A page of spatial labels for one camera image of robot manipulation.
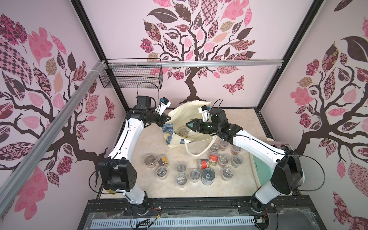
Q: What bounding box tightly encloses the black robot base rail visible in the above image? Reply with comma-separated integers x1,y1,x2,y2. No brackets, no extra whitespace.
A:
78,195,325,230

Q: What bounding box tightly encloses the cream canvas tote bag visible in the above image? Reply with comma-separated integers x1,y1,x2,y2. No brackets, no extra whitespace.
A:
162,100,216,157

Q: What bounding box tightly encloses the white slotted cable duct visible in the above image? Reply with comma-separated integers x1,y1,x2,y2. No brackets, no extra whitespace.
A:
90,216,255,230

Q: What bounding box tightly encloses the aluminium rail back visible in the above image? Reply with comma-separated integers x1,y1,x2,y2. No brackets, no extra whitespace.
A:
108,59,284,68

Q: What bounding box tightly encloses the twelfth clear seed jar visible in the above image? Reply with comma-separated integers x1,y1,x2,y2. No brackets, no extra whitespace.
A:
189,169,201,183

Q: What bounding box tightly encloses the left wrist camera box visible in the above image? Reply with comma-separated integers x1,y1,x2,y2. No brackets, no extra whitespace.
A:
155,97,171,116

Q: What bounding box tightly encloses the aluminium rail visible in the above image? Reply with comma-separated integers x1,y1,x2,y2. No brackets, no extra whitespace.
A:
1,60,106,215
108,59,284,68

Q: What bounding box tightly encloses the yellow label jar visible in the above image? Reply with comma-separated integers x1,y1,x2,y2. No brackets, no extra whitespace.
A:
157,154,169,167

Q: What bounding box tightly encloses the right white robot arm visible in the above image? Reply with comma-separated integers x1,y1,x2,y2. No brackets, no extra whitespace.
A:
186,109,304,213

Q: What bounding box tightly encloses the eleventh clear seed jar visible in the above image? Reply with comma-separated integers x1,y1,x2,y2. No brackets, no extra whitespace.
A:
209,144,219,155

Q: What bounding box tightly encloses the mint green chrome toaster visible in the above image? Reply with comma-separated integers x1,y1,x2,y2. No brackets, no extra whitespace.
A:
250,141,293,188

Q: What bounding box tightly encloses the red label jar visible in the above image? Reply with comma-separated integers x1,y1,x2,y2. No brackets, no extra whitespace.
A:
209,154,218,166

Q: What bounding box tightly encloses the black wire wall basket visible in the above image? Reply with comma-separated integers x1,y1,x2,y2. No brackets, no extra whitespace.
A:
99,57,163,89

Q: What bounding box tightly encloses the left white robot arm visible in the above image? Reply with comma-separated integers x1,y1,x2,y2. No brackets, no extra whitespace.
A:
97,96,171,205

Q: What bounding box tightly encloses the clear lid seed jar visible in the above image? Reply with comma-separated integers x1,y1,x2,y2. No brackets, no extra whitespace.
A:
178,126,190,138

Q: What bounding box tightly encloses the aluminium rail left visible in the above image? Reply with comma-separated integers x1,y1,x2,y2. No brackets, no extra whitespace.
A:
1,60,106,215

